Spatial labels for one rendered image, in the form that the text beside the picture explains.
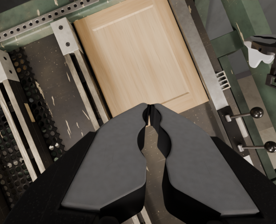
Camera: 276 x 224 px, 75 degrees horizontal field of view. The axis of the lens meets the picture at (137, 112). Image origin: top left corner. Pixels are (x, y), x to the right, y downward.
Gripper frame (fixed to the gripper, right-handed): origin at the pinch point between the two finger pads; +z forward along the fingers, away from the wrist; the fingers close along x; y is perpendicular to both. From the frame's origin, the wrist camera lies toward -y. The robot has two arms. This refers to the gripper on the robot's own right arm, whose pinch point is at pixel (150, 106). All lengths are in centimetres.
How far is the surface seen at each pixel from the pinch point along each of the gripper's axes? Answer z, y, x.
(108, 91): 53, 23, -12
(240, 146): 40, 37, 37
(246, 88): 285, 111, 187
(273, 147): 33, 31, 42
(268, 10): 252, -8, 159
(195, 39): 62, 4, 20
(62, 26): 60, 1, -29
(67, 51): 55, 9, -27
